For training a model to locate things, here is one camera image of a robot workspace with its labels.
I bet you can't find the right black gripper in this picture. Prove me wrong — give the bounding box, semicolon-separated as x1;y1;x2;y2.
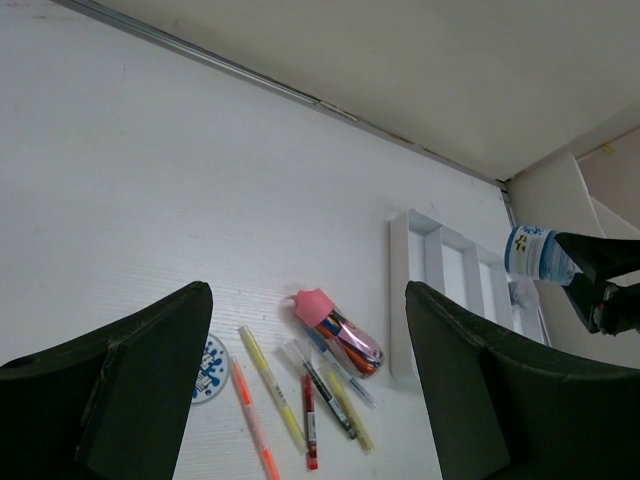
555;232;640;336

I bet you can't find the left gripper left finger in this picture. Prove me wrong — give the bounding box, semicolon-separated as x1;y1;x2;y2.
1;281;213;479

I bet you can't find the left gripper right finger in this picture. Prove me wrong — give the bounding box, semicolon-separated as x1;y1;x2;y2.
405;281;639;479

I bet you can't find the blue labelled round jar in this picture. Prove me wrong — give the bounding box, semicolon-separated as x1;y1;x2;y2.
504;225;582;286

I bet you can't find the blue patterned round tin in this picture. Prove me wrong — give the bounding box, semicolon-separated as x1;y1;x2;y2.
191;332;230;405

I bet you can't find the pink capped marker case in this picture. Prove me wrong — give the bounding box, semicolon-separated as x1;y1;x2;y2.
286;289;386;380

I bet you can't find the orange highlighter pen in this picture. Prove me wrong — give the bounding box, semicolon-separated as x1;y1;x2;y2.
231;356;280;480

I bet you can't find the black gel pen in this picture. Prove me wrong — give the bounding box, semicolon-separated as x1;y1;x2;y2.
283;339;357;440

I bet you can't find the short yellow highlighter pen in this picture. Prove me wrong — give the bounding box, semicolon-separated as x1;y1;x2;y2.
320;364;375;454

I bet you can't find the red gel pen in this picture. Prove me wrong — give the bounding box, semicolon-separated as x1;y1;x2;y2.
301;374;318;471

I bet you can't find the blue gel pen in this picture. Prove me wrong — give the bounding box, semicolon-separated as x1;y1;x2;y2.
305;330;377;408

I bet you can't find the small clear glitter jar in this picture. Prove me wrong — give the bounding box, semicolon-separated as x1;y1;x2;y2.
508;277;539;311

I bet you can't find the white folded cardboard panel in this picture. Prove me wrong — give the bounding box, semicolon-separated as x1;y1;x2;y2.
507;122;639;368

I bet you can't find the long yellow highlighter pen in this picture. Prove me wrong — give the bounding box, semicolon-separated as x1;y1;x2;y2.
238;325;306;454

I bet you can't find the white divided organizer tray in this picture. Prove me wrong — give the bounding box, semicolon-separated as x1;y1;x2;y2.
387;210;549;387

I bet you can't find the aluminium side rail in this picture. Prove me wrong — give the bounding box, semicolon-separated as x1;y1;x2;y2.
57;1;510;204

